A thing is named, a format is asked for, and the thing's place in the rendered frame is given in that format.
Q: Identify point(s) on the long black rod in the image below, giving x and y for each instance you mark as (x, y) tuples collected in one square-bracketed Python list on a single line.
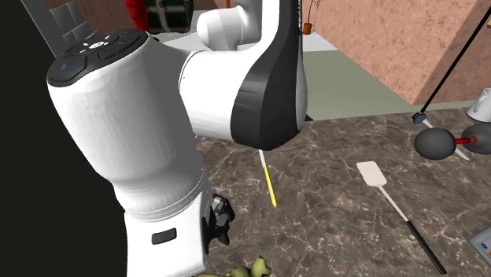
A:
[(452, 66)]

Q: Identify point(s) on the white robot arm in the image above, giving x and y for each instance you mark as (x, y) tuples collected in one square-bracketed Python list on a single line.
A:
[(130, 126)]

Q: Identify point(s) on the white pointed blade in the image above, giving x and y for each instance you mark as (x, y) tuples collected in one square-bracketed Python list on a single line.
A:
[(463, 154)]

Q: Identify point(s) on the dark plaid box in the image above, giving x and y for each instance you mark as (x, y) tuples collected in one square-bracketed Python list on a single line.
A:
[(168, 16)]

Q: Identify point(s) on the green animal figure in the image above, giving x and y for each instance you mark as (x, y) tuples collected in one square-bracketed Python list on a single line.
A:
[(259, 267)]

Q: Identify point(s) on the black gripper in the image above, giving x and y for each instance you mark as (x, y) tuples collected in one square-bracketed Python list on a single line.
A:
[(220, 218)]

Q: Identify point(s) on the red rounded object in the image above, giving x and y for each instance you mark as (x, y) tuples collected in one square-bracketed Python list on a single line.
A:
[(136, 14)]

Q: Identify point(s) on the yellow and white pen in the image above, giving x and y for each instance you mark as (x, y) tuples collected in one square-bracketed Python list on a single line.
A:
[(270, 188)]

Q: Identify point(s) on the white cup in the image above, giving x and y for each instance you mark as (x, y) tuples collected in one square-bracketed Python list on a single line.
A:
[(480, 108)]

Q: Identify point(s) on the pale blue flat box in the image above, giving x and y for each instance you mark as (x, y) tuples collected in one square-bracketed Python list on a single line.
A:
[(483, 243)]

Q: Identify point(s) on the orange plant pot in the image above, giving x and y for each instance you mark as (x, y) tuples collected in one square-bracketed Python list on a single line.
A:
[(307, 28)]

